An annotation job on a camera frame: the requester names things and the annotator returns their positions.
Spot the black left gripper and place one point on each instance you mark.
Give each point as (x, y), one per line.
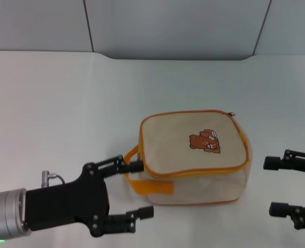
(69, 204)

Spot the beige bear print food bag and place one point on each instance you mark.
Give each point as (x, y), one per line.
(183, 144)

